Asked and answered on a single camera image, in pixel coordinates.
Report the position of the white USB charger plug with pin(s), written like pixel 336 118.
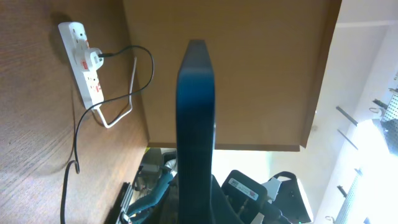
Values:
pixel 92 59

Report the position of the blue Galaxy smartphone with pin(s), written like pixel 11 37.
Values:
pixel 195 132

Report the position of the white power strip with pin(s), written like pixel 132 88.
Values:
pixel 76 42

